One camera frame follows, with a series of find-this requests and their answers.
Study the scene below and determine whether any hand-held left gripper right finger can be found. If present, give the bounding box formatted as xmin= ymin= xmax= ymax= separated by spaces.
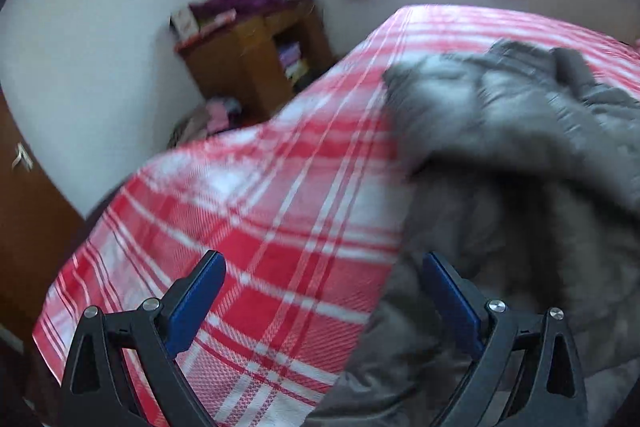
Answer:
xmin=421 ymin=251 xmax=588 ymax=427

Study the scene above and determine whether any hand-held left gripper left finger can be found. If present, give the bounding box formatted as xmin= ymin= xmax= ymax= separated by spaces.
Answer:
xmin=60 ymin=250 xmax=227 ymax=427

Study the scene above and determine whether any grey puffer jacket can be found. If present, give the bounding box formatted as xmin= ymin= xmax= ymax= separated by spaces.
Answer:
xmin=305 ymin=38 xmax=640 ymax=427

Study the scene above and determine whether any pile of pink clothes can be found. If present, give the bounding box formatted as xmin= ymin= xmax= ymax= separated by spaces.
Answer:
xmin=167 ymin=96 xmax=246 ymax=148

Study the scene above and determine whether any red plaid bed sheet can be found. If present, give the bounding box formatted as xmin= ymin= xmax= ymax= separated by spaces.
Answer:
xmin=32 ymin=3 xmax=640 ymax=427

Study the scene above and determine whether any brown wooden door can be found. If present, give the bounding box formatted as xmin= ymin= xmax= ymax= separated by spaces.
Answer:
xmin=0 ymin=87 xmax=88 ymax=348

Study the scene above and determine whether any wooden bedside cabinet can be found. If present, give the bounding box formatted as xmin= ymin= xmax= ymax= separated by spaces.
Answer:
xmin=175 ymin=0 xmax=336 ymax=122

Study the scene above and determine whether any white box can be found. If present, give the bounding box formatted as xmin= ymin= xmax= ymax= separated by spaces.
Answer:
xmin=170 ymin=7 xmax=201 ymax=40

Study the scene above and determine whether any purple cloth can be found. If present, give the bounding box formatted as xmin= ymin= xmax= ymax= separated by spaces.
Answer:
xmin=189 ymin=0 xmax=286 ymax=22

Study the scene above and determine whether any metal door handle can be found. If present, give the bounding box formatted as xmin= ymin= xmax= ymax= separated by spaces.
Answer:
xmin=11 ymin=144 xmax=35 ymax=170

